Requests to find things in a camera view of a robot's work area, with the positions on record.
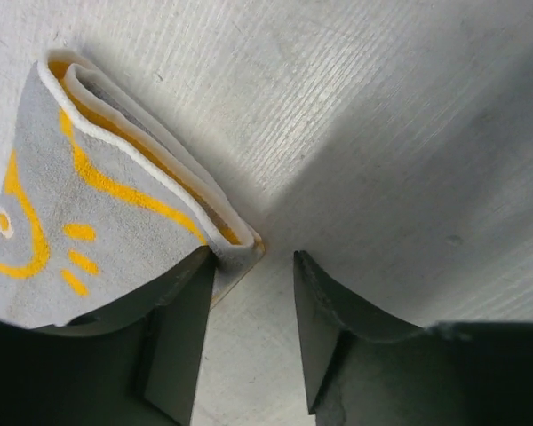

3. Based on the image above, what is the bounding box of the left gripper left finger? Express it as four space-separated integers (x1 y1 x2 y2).
0 247 216 425

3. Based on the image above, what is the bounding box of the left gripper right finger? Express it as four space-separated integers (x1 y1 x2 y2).
293 251 533 425

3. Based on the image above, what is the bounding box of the yellow patterned towel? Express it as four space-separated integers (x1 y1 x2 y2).
0 49 265 328

